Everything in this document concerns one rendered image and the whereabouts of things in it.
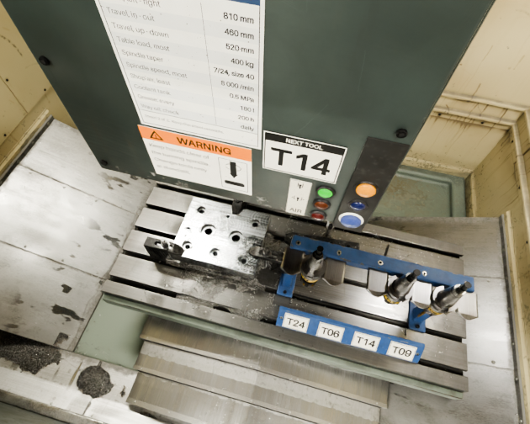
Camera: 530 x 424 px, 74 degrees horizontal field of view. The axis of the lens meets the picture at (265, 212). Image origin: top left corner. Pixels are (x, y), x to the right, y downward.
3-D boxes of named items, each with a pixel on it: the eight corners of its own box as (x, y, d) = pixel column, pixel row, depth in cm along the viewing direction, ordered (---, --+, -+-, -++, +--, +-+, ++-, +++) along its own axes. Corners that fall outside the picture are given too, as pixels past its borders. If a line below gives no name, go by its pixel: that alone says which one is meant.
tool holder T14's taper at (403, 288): (408, 279, 88) (419, 269, 82) (410, 296, 85) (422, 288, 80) (390, 278, 88) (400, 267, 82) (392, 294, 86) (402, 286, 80)
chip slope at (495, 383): (479, 473, 117) (532, 485, 95) (278, 412, 125) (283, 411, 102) (469, 241, 162) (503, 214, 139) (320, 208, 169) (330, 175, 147)
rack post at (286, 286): (291, 298, 117) (302, 265, 92) (276, 294, 118) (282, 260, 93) (297, 271, 122) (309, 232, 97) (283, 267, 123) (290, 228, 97)
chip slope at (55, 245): (114, 364, 131) (86, 353, 109) (-41, 318, 138) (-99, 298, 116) (197, 179, 176) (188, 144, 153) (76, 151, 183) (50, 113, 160)
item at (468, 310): (477, 322, 84) (479, 322, 84) (454, 317, 85) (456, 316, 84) (475, 295, 88) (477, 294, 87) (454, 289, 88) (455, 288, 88)
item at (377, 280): (385, 299, 87) (387, 299, 86) (364, 294, 87) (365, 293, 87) (388, 273, 90) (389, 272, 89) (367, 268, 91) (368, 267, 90)
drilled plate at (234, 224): (253, 280, 116) (253, 274, 112) (172, 258, 119) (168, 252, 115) (270, 221, 128) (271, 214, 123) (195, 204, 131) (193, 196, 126)
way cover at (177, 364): (373, 478, 116) (389, 485, 102) (122, 400, 125) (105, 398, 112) (380, 380, 131) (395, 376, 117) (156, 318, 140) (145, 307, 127)
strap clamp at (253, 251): (284, 275, 122) (288, 258, 109) (248, 266, 123) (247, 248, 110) (287, 267, 123) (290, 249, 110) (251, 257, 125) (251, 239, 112)
